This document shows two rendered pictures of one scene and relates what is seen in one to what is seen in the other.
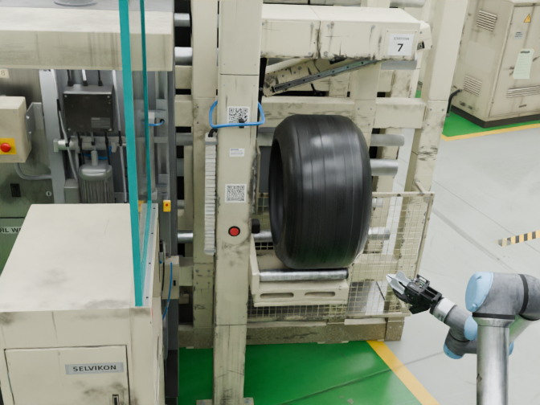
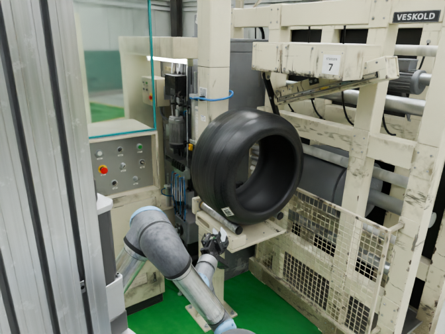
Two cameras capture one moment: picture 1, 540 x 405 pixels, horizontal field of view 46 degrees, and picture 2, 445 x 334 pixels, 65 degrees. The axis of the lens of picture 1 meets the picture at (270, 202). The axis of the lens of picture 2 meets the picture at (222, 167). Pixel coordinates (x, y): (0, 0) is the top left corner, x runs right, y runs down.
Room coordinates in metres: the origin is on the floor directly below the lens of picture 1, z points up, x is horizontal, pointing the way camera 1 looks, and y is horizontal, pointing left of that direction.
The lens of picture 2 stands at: (1.27, -1.63, 1.79)
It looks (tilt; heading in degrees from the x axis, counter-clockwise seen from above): 20 degrees down; 64
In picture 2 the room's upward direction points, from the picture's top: 1 degrees clockwise
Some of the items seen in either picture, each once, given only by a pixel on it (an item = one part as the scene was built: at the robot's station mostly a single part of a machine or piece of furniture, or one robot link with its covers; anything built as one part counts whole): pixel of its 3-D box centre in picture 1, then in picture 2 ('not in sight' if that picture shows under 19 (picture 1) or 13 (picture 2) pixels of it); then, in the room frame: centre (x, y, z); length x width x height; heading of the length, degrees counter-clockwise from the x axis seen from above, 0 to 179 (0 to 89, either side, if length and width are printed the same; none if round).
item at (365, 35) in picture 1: (332, 32); (308, 59); (2.45, -0.19, 1.71); 0.61 x 0.25 x 0.15; 99
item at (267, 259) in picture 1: (293, 275); (239, 226); (2.14, -0.11, 0.80); 0.37 x 0.36 x 0.02; 9
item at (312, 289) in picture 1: (300, 288); (219, 226); (2.00, -0.14, 0.84); 0.36 x 0.09 x 0.06; 99
